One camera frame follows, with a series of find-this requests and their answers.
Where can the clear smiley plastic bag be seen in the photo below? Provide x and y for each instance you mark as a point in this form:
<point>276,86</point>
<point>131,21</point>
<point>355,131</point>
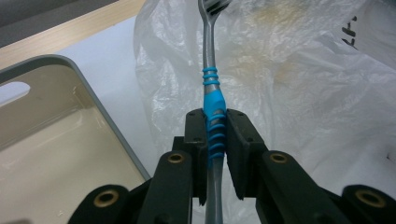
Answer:
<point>295,93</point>

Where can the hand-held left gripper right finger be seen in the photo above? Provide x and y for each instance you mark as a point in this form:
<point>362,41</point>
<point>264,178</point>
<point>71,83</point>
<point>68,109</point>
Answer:
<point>241,143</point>

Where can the beige bin with grey rim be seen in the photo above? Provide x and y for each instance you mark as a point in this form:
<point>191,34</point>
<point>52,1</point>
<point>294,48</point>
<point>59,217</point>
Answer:
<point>62,149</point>

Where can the grey and blue toothbrush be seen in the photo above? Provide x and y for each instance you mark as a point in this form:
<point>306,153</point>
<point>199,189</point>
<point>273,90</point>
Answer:
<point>211,102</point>

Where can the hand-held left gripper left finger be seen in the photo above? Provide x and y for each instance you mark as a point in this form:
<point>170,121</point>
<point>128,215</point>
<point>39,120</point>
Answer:
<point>196,140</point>

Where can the light wooden table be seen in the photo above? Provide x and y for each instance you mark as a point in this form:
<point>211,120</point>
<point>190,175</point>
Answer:
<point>62,34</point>

